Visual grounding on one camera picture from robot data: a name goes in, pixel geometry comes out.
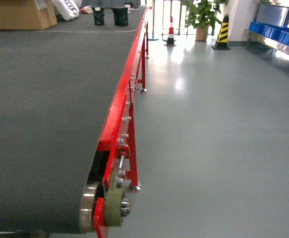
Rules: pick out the red white traffic cone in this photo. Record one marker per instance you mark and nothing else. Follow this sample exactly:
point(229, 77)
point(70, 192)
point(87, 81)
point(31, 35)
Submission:
point(170, 42)

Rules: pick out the black box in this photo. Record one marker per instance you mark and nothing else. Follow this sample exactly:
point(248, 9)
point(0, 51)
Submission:
point(120, 16)
point(98, 16)

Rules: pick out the yellow black striped cone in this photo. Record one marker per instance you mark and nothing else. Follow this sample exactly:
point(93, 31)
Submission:
point(222, 39)

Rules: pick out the black box left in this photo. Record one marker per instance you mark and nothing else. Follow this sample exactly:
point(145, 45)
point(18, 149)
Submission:
point(98, 16)

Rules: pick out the large open cardboard box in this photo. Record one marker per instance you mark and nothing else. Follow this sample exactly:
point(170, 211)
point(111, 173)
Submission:
point(27, 15)

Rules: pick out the red conveyor frame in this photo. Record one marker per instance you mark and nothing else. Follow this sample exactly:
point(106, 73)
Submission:
point(118, 136)

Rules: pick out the black box right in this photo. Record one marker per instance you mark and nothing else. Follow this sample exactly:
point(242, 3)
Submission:
point(120, 16)

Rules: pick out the potted green plant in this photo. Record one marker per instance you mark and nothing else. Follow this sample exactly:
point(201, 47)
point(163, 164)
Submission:
point(202, 14)

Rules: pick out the white foam piece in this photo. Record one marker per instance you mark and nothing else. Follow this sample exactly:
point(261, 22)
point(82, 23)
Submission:
point(67, 9)

